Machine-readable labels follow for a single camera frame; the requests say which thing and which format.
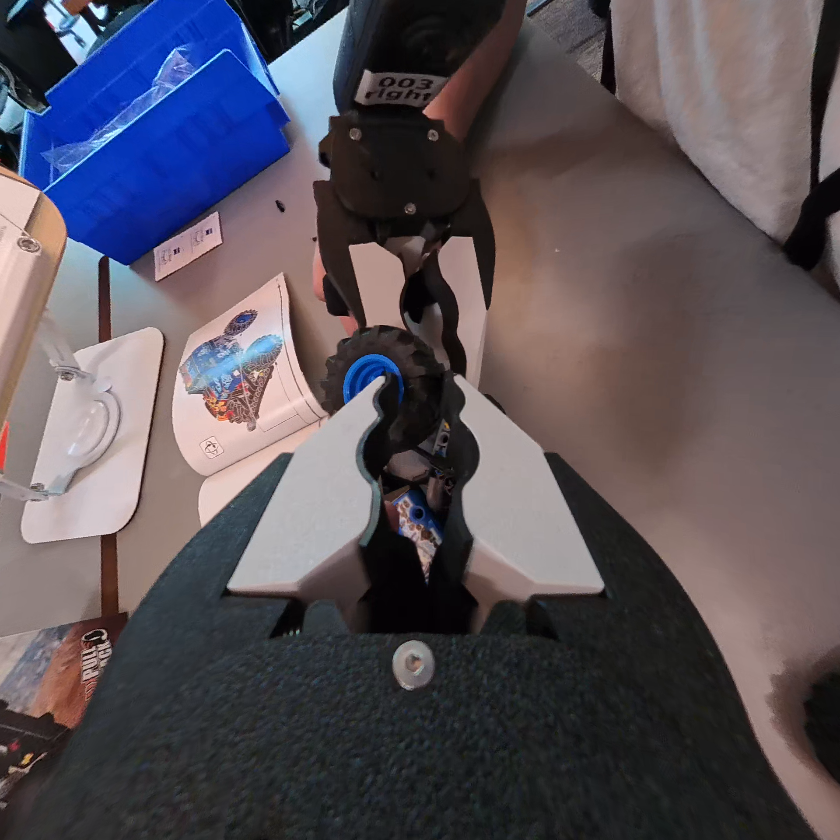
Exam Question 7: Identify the black shoulder strap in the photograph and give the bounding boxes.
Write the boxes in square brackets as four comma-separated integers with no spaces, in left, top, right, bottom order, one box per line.
[784,0,840,271]

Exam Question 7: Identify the person's right hand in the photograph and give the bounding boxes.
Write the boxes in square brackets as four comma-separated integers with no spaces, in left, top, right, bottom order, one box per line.
[312,255,361,337]

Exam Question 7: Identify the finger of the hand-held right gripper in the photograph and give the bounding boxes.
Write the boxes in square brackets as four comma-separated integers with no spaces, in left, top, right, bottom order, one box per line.
[425,236,492,396]
[350,238,429,332]

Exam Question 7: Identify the clear plastic bag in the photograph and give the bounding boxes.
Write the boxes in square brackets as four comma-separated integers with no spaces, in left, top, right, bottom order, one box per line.
[41,47,221,175]

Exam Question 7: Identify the printed instruction sheet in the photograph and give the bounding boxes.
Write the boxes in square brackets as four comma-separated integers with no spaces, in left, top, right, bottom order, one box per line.
[0,172,50,408]

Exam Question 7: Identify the white metal stand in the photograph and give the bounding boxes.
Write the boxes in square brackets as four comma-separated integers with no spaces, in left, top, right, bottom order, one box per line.
[0,315,165,546]

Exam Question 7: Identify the person's torso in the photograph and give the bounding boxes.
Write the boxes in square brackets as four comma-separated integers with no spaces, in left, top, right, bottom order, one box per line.
[610,0,840,296]

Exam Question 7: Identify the blue lego monster truck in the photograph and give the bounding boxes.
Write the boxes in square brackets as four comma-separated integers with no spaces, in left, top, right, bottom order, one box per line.
[379,413,463,585]

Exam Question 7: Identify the blue plastic bin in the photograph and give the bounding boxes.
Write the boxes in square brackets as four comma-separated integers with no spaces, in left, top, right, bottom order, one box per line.
[18,0,291,266]

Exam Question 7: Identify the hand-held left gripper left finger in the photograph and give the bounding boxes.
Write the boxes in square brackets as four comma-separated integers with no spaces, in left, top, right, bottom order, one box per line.
[226,378,396,635]

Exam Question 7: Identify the blue rim lego wheel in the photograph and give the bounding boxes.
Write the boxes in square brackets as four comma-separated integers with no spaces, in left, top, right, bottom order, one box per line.
[322,326,455,460]

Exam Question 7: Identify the person's right forearm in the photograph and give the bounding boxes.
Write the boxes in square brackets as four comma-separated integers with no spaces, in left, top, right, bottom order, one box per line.
[423,0,528,147]

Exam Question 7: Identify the lego set box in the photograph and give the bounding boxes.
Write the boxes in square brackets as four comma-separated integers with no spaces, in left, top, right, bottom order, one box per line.
[0,612,130,813]

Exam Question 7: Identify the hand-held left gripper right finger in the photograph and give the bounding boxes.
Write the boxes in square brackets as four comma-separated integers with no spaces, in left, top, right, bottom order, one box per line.
[449,374,605,632]

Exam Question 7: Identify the small white card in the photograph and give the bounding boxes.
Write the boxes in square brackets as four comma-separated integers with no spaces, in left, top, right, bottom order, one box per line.
[153,212,224,283]

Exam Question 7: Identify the lego instruction booklet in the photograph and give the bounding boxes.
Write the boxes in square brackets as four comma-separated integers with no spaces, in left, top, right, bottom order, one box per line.
[172,272,330,529]

